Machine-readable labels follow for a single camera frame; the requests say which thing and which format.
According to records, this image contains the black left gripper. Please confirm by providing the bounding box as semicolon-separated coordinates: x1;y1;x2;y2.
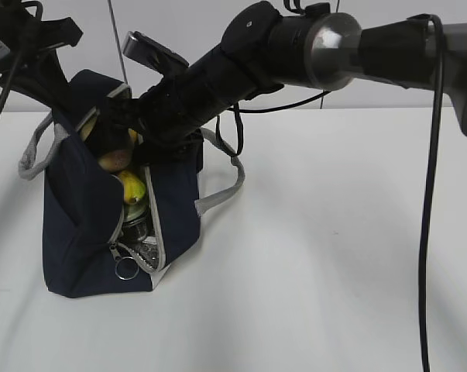
0;1;83;115

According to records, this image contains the green lid glass container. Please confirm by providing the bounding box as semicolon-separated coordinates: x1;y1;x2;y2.
77;108;156;245

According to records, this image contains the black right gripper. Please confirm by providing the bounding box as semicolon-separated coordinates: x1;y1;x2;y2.
90;40;256;163

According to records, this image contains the navy blue lunch bag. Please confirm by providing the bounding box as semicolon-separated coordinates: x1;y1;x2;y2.
19;70;246;298

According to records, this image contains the yellow banana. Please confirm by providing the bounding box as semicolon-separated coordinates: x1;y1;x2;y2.
115;129;146;205

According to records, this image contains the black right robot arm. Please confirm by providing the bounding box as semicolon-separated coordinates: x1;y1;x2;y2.
98;1;467;156

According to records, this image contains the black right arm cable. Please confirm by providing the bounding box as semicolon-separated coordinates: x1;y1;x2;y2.
215;13;445;372

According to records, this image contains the brown bread roll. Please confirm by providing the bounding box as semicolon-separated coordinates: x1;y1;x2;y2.
98;150;132;173

